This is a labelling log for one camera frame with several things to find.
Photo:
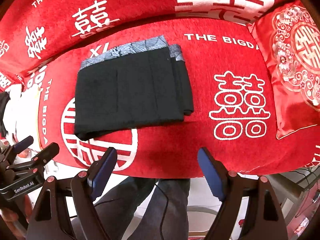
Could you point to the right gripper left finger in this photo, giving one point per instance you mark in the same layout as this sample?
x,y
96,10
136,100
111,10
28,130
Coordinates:
x,y
50,218

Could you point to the black pants patterned waistband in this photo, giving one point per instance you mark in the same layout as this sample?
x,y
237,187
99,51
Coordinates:
x,y
138,84

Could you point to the red sofa seat cushion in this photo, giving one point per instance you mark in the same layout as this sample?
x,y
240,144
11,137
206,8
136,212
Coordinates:
x,y
234,112

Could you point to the red sofa back cushion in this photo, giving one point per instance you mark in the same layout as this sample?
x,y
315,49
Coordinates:
x,y
33,32

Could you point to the red embroidered satin pillow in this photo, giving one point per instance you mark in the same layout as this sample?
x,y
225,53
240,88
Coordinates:
x,y
288,39

